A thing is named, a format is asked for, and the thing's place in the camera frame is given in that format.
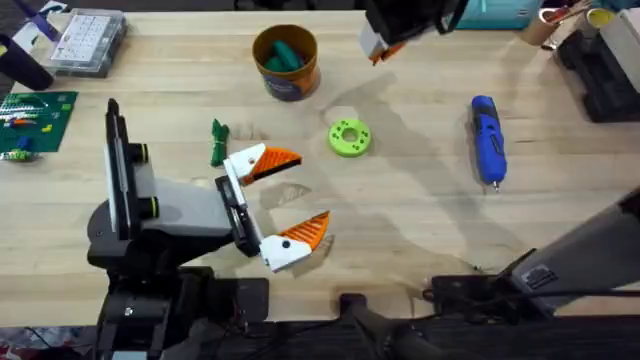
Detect clear plastic parts box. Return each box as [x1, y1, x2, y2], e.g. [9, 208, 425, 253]
[46, 7, 127, 79]

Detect green board with toy blocks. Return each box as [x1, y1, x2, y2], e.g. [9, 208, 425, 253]
[0, 90, 80, 163]

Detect green disc with holes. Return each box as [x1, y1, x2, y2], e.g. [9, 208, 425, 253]
[327, 117, 373, 159]

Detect wrist black upright plate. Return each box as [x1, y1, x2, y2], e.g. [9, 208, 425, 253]
[103, 97, 134, 242]
[433, 0, 472, 36]

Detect orange tub with green toys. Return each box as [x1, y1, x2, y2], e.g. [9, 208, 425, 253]
[251, 23, 322, 103]

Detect right wrist black upright plate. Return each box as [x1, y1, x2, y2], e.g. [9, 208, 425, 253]
[433, 0, 472, 36]

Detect black tool case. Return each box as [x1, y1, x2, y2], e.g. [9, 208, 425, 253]
[556, 28, 640, 124]

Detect red-handled scissors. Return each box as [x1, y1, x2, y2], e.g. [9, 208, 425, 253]
[541, 0, 595, 25]

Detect white sheet with purple strap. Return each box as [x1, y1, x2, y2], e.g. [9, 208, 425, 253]
[10, 0, 69, 49]

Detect white box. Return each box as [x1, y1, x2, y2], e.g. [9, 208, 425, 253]
[598, 6, 640, 94]

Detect blue electric screwdriver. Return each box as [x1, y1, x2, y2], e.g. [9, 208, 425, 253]
[470, 94, 508, 194]

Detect dark cylinder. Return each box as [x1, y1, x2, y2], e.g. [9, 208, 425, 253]
[0, 33, 55, 92]

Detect green toy vegetable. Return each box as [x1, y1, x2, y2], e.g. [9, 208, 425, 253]
[209, 117, 232, 169]

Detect teal box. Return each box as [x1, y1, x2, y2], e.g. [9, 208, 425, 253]
[453, 0, 545, 31]

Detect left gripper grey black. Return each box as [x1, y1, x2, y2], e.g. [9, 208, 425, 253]
[127, 142, 332, 274]

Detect left wrist black upright plate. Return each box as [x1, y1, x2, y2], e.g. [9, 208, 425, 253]
[103, 97, 134, 242]

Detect black rail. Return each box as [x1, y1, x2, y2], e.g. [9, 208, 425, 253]
[164, 293, 640, 360]

